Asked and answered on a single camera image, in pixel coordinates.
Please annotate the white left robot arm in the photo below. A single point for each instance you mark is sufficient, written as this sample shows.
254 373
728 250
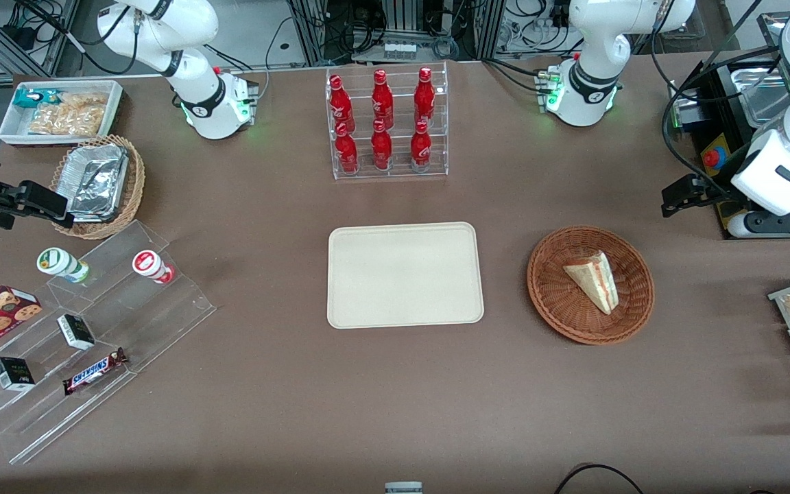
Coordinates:
590 41

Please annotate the green lidded yoghurt cup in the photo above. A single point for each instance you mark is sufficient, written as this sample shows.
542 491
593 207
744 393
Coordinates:
59 262

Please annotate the aluminium frame rack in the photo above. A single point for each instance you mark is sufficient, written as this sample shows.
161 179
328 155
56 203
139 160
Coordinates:
402 17

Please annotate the red soda bottle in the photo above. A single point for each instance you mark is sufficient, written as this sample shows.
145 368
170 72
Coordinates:
346 152
381 147
340 103
424 96
421 149
382 99

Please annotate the red lidded yoghurt cup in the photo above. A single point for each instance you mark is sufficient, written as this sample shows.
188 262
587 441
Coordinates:
149 265

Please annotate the black food warmer appliance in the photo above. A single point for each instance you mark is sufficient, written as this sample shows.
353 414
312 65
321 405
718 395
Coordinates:
719 96

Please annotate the clear bag of crackers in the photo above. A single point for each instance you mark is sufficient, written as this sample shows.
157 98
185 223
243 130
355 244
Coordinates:
73 115

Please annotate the Snickers chocolate bar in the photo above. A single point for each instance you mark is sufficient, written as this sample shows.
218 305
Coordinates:
93 371

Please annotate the aluminium foil container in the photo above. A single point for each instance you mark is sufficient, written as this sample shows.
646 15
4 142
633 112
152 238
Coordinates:
97 182

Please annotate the teal snack packet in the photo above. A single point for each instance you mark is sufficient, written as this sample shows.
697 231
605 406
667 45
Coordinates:
33 98

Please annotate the round brown wicker basket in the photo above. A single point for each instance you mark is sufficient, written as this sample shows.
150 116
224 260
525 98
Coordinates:
559 302

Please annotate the small grey device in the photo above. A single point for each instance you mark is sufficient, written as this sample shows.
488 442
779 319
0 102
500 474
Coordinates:
403 488

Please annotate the oval tan wicker basket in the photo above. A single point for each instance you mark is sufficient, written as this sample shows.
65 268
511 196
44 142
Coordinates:
136 178

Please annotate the triangular sandwich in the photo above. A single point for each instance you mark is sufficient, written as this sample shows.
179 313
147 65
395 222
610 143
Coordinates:
595 281

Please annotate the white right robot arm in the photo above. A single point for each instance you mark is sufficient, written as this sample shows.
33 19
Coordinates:
162 34

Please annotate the small black carton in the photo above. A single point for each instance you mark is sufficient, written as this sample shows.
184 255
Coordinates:
13 374
77 331

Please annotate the stainless steel food pan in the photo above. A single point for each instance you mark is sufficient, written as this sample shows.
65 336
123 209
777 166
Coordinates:
757 96

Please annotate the white rectangular snack bin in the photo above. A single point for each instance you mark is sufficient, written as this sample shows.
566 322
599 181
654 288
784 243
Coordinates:
11 127

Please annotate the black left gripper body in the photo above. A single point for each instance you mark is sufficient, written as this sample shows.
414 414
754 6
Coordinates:
710 191

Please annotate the beige plastic serving tray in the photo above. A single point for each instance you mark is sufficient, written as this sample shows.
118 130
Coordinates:
405 274

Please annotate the red emergency stop knob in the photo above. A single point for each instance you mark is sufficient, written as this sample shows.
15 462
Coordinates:
712 158

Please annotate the clear acrylic bottle rack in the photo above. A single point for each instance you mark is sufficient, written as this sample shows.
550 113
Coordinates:
400 173

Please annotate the clear acrylic stepped shelf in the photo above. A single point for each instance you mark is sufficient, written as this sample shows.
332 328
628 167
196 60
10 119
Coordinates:
162 322

